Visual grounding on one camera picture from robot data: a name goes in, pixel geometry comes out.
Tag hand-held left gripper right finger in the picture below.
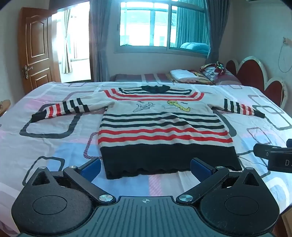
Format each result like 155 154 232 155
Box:
176 157 266 203

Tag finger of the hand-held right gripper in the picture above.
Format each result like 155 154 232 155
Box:
253 143 288 160

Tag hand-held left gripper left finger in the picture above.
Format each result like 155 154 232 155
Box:
22 157 116 204

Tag striped knit sweater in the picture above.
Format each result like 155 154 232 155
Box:
31 85 266 180

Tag patterned white bed sheet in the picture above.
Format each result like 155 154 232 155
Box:
0 81 292 235

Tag red petal-shaped headboard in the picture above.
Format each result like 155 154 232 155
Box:
225 56 288 110

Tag colourful pillow pile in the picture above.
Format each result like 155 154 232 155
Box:
187 62 235 85

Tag folded white towel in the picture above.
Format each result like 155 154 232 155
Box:
170 69 200 80

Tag bed with striped sheet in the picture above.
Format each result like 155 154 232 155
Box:
109 72 242 86

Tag brown wooden furniture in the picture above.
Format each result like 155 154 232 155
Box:
0 99 11 117

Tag teal bundled quilt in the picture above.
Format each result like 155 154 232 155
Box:
180 42 210 54

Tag grey curtain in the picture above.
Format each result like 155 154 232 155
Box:
90 0 119 82
204 0 231 62

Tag white balcony curtain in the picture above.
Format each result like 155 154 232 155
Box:
61 9 74 74

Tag brown wooden door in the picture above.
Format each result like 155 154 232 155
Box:
18 7 62 95

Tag wall hook with wire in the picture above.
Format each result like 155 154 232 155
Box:
277 37 292 73

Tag window with white frame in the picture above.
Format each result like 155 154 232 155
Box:
114 0 211 55

